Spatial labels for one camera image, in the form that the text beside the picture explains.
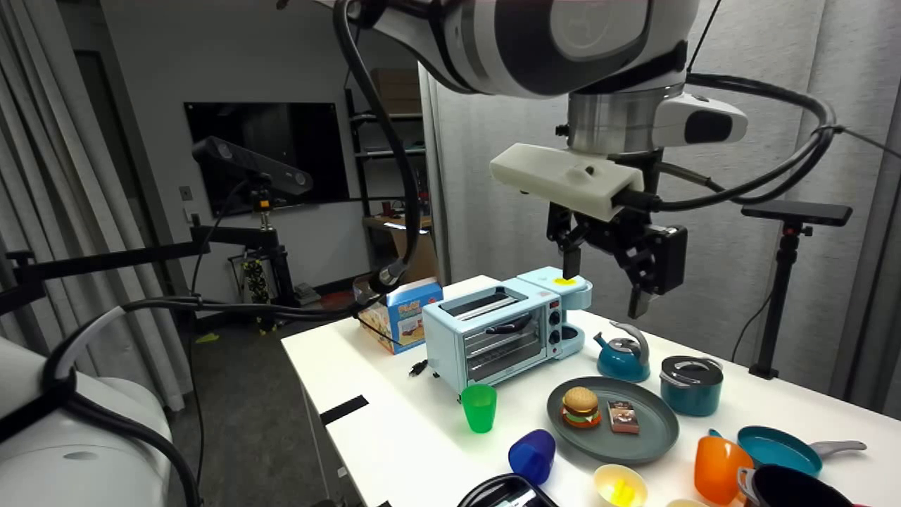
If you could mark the blue plastic cup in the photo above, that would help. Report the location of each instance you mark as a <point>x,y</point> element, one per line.
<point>534,458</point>

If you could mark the toy cake slice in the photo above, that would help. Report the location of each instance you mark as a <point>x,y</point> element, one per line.
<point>624,418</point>

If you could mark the black bar camera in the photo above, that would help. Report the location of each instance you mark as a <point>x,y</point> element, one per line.
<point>799,213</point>

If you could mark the brown cardboard box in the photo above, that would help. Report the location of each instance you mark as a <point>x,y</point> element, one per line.
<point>413,249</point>

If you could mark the toy burger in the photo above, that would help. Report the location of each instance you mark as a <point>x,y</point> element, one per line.
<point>581,411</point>

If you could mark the grey round plate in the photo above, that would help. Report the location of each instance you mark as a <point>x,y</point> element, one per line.
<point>658,439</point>

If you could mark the green plastic cup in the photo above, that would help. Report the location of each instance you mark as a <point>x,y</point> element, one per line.
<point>479,411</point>

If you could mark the background shelf unit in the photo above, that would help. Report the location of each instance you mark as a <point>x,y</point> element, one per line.
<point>384,142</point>

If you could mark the teal pot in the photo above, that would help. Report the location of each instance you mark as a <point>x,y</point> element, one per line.
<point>692,389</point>

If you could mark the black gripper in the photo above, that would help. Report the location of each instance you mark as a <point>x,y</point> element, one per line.
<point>622,230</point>

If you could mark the dark wall monitor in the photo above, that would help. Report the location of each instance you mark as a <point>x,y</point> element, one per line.
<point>282,150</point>

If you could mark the black pan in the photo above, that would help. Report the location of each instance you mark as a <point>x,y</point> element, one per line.
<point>799,492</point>

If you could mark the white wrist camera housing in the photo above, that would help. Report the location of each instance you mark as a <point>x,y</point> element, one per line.
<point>554,173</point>

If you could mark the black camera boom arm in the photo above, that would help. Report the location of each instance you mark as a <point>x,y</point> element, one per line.
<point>115,260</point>

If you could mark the grey curtain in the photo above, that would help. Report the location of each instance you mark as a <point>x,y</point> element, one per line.
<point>779,58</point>
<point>58,187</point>

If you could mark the teal frying pan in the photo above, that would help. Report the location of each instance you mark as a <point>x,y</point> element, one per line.
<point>776,450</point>

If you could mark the orange plastic cup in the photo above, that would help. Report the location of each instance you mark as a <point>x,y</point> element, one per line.
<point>722,470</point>

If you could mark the small black plug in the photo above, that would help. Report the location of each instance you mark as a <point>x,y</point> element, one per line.
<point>420,368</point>

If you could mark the yellow toy pasta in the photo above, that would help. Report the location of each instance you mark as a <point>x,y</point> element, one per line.
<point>622,485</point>

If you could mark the cardboard box with blue print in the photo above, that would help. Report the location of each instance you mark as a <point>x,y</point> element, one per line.
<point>410,315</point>

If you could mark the light blue toy toaster oven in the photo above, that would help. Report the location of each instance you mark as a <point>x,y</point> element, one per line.
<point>489,339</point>

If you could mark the black camera stand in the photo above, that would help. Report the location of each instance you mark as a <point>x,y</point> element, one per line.
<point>779,299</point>

